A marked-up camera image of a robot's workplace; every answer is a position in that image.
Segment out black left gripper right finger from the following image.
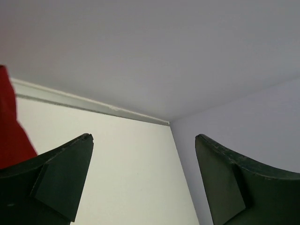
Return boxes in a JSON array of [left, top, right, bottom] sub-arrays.
[[195, 134, 300, 225]]

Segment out dark red t shirt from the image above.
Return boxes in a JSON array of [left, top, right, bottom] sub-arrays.
[[0, 65, 37, 169]]

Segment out white table edge rail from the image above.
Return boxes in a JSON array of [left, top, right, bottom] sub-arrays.
[[11, 78, 170, 126]]

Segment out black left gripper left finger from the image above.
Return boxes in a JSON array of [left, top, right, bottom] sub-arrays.
[[0, 133, 94, 225]]

